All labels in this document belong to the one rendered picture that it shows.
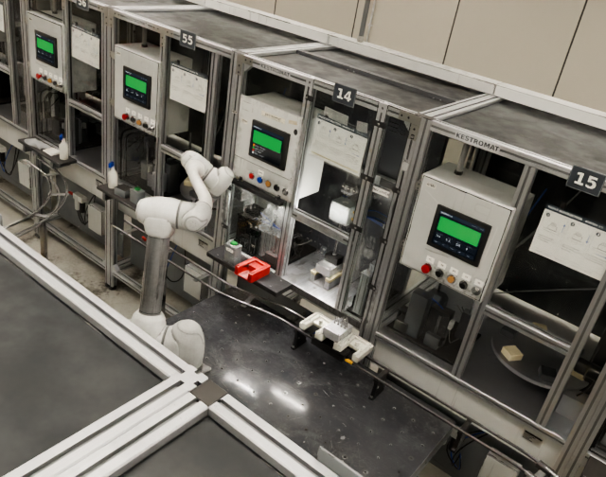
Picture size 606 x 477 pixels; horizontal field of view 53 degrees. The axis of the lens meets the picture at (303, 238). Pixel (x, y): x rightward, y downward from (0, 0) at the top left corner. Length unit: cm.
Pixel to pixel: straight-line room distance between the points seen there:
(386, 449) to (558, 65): 424
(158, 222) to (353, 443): 131
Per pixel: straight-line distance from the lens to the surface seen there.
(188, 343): 286
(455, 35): 650
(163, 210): 273
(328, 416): 293
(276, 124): 311
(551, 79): 619
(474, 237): 263
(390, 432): 295
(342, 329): 304
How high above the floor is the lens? 271
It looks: 28 degrees down
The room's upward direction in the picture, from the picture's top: 10 degrees clockwise
